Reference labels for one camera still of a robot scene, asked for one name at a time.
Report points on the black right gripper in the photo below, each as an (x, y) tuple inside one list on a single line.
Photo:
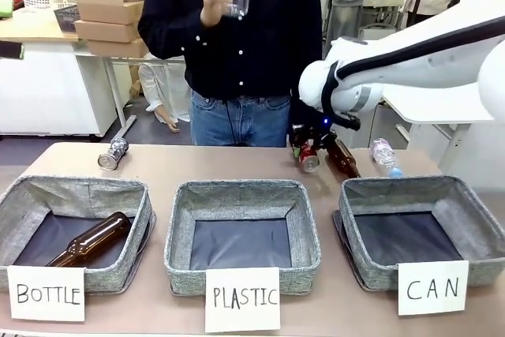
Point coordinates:
[(311, 134)]

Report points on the red drink can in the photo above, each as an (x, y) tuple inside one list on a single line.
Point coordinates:
[(309, 160)]

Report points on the person's right forearm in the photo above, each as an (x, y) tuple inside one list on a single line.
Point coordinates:
[(173, 33)]

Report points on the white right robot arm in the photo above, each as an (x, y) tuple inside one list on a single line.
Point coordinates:
[(410, 72)]

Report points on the dark mesh basket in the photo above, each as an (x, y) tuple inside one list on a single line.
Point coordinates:
[(67, 17)]

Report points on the grey fabric basket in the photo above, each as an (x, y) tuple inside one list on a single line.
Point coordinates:
[(240, 195), (394, 191), (114, 270)]

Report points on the crushed silver drink can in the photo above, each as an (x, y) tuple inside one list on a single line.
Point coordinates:
[(113, 155)]

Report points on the paper label reading can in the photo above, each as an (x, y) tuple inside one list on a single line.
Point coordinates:
[(433, 287)]

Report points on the brown glass bottle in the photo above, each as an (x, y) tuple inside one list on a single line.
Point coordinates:
[(94, 238), (344, 157)]

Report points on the white background desk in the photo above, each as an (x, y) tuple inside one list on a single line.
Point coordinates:
[(43, 76)]

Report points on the green box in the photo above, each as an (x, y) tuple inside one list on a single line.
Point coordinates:
[(6, 6)]

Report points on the crushed clear plastic bottle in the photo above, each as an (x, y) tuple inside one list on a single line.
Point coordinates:
[(383, 154)]

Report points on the flat closed cardboard box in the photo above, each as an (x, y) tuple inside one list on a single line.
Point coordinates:
[(106, 31), (118, 48)]

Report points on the person in dark shirt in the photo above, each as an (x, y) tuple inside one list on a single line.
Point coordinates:
[(252, 64)]

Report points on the open cardboard box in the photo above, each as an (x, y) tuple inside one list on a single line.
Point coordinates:
[(110, 3)]

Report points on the white side table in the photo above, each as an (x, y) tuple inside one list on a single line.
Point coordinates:
[(438, 106)]

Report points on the seated person in white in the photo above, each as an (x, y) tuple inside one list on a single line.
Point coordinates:
[(161, 84)]

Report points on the paper label reading plastic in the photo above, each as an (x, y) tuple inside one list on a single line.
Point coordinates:
[(242, 299)]

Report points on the paper label reading bottle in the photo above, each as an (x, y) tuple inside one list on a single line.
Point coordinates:
[(47, 293)]

